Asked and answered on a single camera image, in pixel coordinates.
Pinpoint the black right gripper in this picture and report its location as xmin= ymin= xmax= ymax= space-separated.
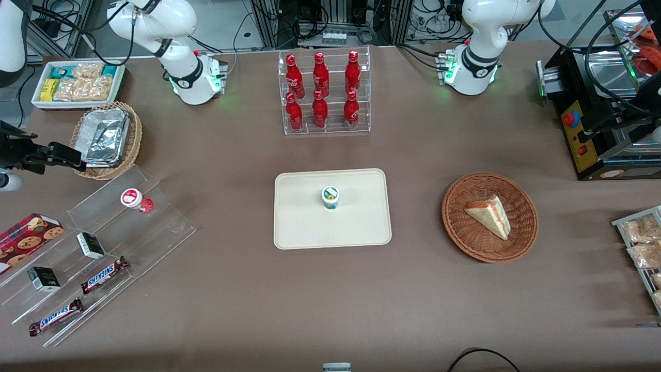
xmin=0 ymin=120 xmax=87 ymax=174

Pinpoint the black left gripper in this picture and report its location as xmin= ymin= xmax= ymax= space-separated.
xmin=577 ymin=77 xmax=661 ymax=145

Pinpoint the green lid yogurt cup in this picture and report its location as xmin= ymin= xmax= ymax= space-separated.
xmin=321 ymin=185 xmax=341 ymax=211

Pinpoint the silver foil tray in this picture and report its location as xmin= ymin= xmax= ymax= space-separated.
xmin=82 ymin=108 xmax=130 ymax=167

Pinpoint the red gum bottle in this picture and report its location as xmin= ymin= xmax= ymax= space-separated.
xmin=121 ymin=189 xmax=154 ymax=214

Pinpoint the beige plastic tray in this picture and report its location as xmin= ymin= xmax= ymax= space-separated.
xmin=273 ymin=168 xmax=392 ymax=251

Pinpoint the black food warmer machine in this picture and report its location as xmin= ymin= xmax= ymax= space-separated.
xmin=537 ymin=8 xmax=661 ymax=181

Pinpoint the white snack bin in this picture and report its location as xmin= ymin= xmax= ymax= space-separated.
xmin=32 ymin=60 xmax=127 ymax=111

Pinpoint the light wicker basket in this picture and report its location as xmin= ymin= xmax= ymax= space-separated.
xmin=69 ymin=101 xmax=143 ymax=181

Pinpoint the clear peanut bag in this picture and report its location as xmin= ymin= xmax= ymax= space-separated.
xmin=53 ymin=76 xmax=115 ymax=102
xmin=72 ymin=63 xmax=104 ymax=80

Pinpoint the red packaged food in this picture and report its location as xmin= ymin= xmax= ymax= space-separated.
xmin=633 ymin=25 xmax=661 ymax=76

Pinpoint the small black box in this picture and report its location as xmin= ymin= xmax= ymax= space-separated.
xmin=27 ymin=267 xmax=61 ymax=293
xmin=76 ymin=232 xmax=106 ymax=260

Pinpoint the red cookie box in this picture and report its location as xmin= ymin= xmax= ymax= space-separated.
xmin=0 ymin=213 xmax=65 ymax=275

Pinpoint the clear acrylic step shelf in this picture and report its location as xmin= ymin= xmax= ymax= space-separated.
xmin=0 ymin=165 xmax=197 ymax=348

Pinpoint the snickers bar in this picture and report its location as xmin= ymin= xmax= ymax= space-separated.
xmin=81 ymin=256 xmax=130 ymax=295
xmin=29 ymin=298 xmax=84 ymax=337

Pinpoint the wrapped triangle sandwich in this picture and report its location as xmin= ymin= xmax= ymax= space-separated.
xmin=464 ymin=195 xmax=512 ymax=241

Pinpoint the brown wicker basket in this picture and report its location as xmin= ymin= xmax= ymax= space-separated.
xmin=442 ymin=172 xmax=539 ymax=264

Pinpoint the red cola bottle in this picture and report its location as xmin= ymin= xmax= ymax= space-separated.
xmin=343 ymin=90 xmax=360 ymax=128
xmin=286 ymin=92 xmax=304 ymax=131
xmin=312 ymin=52 xmax=330 ymax=98
xmin=312 ymin=90 xmax=329 ymax=129
xmin=345 ymin=50 xmax=361 ymax=95
xmin=286 ymin=54 xmax=306 ymax=100

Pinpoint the clear acrylic bottle rack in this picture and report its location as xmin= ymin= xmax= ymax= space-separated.
xmin=278 ymin=46 xmax=371 ymax=136

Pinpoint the silver metal bracket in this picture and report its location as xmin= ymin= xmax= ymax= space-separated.
xmin=536 ymin=60 xmax=564 ymax=102

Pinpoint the grey wire rack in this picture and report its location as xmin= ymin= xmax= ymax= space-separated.
xmin=611 ymin=206 xmax=661 ymax=316

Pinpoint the aluminium frame rack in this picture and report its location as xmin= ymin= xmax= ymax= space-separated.
xmin=250 ymin=0 xmax=414 ymax=48

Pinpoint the black cable loop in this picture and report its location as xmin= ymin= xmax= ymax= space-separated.
xmin=446 ymin=348 xmax=523 ymax=372

